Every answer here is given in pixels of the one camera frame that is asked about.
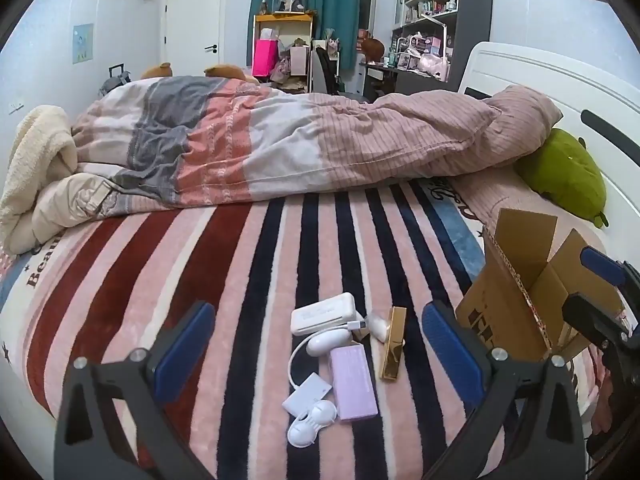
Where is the small white bottle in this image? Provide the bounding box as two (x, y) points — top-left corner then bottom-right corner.
(366, 312), (392, 341)

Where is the dark suitcase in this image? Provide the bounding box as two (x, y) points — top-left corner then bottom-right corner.
(100, 64), (133, 97)

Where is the brown cardboard box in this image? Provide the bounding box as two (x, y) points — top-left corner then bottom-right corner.
(455, 208), (626, 363)

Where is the yellow shelf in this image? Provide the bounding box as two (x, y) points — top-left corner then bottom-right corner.
(252, 12), (317, 95)

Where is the grey chair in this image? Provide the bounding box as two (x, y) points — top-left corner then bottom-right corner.
(311, 47), (363, 98)

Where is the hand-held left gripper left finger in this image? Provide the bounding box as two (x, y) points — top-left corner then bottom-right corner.
(54, 301), (217, 480)

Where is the gold bar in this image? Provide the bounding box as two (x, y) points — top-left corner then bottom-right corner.
(379, 306), (407, 381)

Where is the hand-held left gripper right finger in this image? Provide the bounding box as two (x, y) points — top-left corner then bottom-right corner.
(421, 300), (586, 480)

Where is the pink striped pillow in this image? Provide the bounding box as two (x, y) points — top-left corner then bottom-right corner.
(450, 172), (603, 243)

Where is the pink grey patchwork duvet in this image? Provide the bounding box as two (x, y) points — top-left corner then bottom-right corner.
(30, 76), (563, 241)

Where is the white card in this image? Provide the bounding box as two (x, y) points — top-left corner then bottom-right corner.
(281, 372), (332, 415)

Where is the grey bookshelf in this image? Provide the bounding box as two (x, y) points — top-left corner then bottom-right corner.
(390, 0), (493, 85)

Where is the white bed headboard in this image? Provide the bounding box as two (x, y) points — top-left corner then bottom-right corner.
(457, 40), (640, 266)

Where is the person's right hand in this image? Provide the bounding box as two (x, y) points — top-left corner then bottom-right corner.
(592, 376), (621, 436)

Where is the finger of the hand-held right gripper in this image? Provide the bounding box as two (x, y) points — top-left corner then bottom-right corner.
(580, 247), (640, 306)
(562, 292), (632, 346)

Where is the white cable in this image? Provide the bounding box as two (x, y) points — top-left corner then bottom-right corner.
(288, 319), (369, 391)

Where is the white rectangular charger case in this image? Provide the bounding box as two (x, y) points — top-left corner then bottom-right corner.
(290, 292), (362, 336)

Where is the cream fluffy blanket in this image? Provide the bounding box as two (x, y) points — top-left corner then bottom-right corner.
(0, 105), (78, 255)

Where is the pink power bank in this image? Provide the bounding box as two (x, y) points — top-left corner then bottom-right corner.
(330, 344), (379, 421)

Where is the dark desk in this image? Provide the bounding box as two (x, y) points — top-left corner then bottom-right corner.
(357, 60), (453, 103)

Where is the blue wall poster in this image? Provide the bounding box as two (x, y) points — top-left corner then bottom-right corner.
(72, 23), (95, 65)

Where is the pale pink bag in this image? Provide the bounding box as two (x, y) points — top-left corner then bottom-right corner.
(290, 45), (311, 79)

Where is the white oval device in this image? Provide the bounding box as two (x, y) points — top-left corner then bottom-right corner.
(306, 327), (355, 361)

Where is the white door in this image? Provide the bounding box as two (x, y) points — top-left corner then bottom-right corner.
(164, 0), (223, 78)

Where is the brown round plush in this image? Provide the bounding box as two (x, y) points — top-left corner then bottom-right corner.
(361, 35), (385, 64)

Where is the bright pink bag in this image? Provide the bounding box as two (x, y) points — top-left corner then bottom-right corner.
(252, 39), (279, 80)

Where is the green plush toy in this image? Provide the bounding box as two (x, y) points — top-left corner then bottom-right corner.
(515, 128), (610, 228)

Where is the striped plush blanket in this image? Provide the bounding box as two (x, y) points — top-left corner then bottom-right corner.
(0, 175), (621, 480)

